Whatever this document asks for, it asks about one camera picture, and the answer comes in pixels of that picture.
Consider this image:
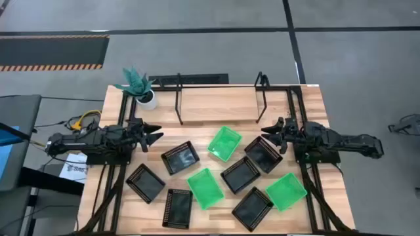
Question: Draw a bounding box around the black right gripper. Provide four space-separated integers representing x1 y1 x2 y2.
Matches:
261 117 308 155

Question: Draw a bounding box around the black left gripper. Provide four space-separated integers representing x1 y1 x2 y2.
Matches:
124 117 165 153

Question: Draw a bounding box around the black slotted plastic basket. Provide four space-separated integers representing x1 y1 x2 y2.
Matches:
161 140 201 176
231 186 274 233
243 135 284 174
125 163 167 205
220 155 262 195
161 188 194 229

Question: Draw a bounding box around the green slotted plastic basket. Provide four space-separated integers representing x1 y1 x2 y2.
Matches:
186 167 226 210
264 172 308 212
207 125 243 163

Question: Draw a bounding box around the white round plant pot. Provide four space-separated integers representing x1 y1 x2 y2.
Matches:
135 89 158 111

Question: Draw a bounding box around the green snake plant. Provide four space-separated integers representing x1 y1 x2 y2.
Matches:
114 66 156 101

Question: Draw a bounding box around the black perforated metal panel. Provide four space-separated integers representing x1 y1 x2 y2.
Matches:
148 73 230 86

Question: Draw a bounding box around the white printed paper sheet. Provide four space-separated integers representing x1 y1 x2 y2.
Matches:
58 152 89 184

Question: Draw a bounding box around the black wide bar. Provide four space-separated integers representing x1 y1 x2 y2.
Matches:
18 166 85 197

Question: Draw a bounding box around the grey desk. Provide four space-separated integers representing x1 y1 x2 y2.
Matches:
0 94 43 193

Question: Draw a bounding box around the black hazard-striped floor mat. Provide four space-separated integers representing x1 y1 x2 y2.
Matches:
0 34 111 72

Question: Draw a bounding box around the dark grey floor stand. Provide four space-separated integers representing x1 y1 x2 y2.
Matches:
387 113 420 136

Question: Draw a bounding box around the blue panel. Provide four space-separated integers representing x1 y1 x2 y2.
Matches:
0 126 21 184

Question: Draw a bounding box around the grey cabinet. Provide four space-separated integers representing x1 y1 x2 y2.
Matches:
0 186 33 236

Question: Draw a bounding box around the black aluminium rig frame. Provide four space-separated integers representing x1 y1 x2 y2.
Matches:
75 84 359 236

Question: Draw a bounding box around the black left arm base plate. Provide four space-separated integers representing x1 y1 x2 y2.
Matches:
85 151 133 166

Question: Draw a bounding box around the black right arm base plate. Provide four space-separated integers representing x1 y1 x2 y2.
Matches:
293 149 341 165

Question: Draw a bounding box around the yellow cable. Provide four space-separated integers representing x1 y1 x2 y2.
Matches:
70 109 102 131

